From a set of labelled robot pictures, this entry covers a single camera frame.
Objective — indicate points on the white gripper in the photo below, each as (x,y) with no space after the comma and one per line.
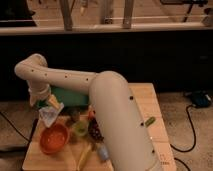
(41,95)

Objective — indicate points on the white towel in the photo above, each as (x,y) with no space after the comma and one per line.
(48,115)

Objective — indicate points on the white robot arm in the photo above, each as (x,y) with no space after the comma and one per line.
(118,116)

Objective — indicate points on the green paper cup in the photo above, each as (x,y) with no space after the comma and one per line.
(80,128)

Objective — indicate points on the blue cup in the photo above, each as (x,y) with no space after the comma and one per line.
(102,152)

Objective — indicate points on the teal green box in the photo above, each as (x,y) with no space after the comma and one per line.
(69,98)

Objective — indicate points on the dark olive toy object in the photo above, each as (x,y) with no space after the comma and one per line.
(74,115)

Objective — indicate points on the orange bowl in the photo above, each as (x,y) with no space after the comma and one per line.
(54,138)

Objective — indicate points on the orange red toy vegetable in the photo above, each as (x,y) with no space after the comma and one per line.
(91,113)

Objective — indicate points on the dark grape bunch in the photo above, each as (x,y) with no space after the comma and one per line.
(94,130)

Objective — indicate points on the yellow banana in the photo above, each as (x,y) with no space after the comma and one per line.
(84,156)

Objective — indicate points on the green pickle toy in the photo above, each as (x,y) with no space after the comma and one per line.
(150,121)

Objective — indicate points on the black power adapter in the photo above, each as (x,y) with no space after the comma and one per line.
(200,99)

